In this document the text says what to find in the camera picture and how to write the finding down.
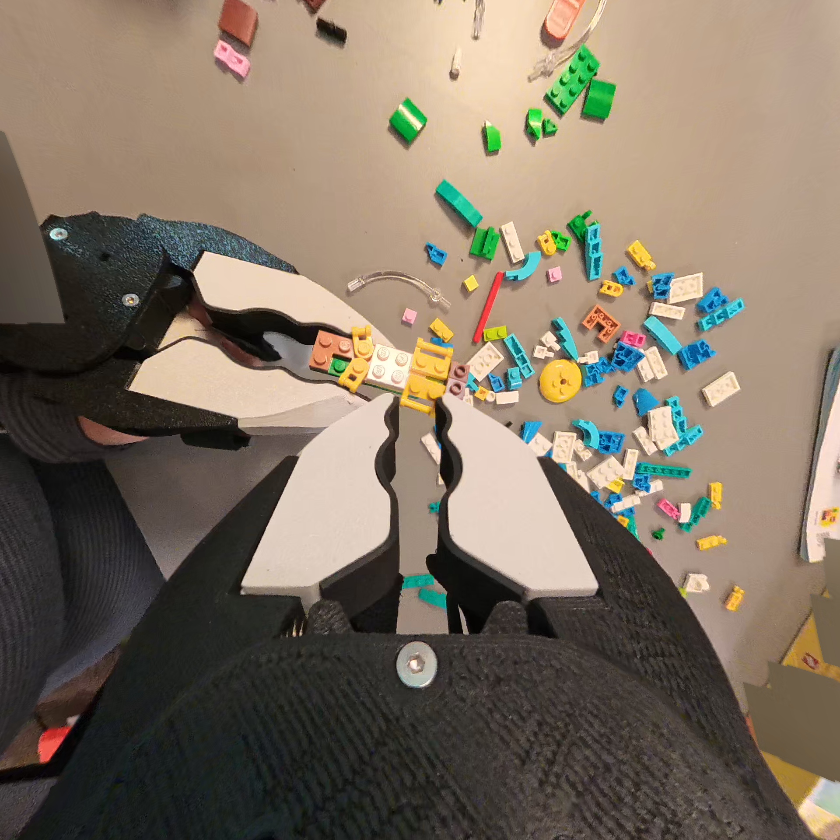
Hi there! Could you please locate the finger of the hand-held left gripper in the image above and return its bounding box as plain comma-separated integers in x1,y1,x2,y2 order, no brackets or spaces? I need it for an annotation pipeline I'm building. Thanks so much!
190,251,395,352
128,336,382,437

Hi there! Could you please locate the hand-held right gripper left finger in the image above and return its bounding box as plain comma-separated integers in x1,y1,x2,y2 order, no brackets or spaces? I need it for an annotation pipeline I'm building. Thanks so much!
240,394,403,599

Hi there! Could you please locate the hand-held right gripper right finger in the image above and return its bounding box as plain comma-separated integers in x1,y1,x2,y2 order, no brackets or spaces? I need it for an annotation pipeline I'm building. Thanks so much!
433,392,601,602

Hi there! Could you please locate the assembled toy brick model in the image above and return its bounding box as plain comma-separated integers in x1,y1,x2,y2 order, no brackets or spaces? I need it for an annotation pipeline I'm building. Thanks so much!
311,325,472,413

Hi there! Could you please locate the person's left forearm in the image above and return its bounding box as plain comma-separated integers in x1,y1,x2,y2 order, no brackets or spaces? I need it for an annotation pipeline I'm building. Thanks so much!
0,371,111,464

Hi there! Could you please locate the grey desk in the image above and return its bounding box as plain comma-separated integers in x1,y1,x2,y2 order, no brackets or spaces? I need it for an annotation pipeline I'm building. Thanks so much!
0,0,840,697

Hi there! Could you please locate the person's left hand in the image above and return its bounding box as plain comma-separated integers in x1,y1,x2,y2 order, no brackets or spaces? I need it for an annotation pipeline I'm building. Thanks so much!
79,415,152,449

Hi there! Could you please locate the clear curved toy tube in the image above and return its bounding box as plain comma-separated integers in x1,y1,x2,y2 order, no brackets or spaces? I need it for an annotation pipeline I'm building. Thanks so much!
346,269,453,310

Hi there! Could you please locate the yellow round toy disc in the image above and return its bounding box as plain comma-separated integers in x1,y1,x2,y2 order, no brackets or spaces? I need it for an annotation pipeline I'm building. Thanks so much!
539,358,583,403

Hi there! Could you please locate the pile of colourful toy bricks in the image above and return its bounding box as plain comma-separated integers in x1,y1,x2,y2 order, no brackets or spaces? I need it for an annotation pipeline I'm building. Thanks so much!
423,209,747,613

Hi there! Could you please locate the red toy bar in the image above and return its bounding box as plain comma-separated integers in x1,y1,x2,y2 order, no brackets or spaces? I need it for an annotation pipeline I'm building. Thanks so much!
473,272,505,344

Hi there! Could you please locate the long teal toy brick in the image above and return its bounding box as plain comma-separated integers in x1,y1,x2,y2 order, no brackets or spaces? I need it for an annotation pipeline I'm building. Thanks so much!
434,180,484,228

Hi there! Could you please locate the green rounded toy brick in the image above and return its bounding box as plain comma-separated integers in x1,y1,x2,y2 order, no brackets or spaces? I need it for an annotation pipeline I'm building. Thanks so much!
388,98,428,146

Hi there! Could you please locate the pink toy plate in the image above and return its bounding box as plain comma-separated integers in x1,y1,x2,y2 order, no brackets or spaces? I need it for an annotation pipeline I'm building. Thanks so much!
214,40,252,79

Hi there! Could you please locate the person's leg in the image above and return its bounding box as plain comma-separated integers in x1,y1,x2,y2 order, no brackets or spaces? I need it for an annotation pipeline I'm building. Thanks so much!
0,449,166,756

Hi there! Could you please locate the brown sloped toy brick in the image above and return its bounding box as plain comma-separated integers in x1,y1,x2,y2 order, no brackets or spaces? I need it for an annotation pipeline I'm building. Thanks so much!
218,0,259,47

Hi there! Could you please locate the yellow toy set box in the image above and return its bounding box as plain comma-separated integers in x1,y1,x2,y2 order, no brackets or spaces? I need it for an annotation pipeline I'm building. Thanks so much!
742,610,840,840

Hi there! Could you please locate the instruction booklet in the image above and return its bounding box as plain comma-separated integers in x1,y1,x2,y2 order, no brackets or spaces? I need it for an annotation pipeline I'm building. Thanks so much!
798,348,840,564

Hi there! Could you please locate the clear plastic toy piece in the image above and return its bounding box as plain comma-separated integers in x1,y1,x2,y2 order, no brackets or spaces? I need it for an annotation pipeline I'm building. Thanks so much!
528,0,609,84

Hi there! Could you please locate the green curved toy brick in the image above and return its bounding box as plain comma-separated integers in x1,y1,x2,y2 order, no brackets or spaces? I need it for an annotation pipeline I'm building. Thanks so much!
581,78,617,122

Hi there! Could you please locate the salmon toy piece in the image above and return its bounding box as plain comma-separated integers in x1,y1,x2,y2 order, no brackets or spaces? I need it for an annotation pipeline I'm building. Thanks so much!
542,0,587,42

